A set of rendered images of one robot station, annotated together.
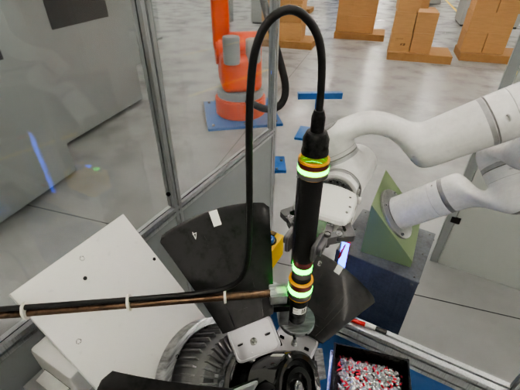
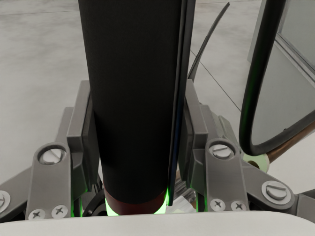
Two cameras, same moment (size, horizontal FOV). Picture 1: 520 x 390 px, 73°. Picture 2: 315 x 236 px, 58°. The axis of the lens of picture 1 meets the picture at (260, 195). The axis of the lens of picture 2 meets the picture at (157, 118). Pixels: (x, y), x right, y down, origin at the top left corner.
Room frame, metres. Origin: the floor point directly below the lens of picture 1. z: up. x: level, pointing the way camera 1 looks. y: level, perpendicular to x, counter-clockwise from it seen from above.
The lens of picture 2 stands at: (0.50, -0.12, 1.55)
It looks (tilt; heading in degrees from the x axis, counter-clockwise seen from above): 39 degrees down; 146
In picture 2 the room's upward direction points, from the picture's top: 2 degrees clockwise
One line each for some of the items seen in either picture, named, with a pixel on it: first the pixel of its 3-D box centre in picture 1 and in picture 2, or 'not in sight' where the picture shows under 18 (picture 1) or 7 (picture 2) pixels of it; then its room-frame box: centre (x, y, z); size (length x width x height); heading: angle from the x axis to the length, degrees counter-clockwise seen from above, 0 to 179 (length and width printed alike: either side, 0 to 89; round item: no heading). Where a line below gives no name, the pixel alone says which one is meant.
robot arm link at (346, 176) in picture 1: (339, 191); not in sight; (0.57, -0.16, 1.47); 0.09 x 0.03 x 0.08; 61
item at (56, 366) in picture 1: (70, 359); not in sight; (0.53, 0.53, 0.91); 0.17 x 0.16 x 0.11; 61
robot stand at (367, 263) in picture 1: (365, 315); not in sight; (1.01, -0.50, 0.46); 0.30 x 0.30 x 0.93; 58
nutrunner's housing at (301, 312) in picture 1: (304, 244); not in sight; (0.42, -0.07, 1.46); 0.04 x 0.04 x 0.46
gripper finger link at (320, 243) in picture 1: (326, 244); (53, 155); (0.42, -0.11, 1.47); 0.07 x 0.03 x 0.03; 151
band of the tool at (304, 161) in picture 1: (313, 166); not in sight; (0.42, -0.07, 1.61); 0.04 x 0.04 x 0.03
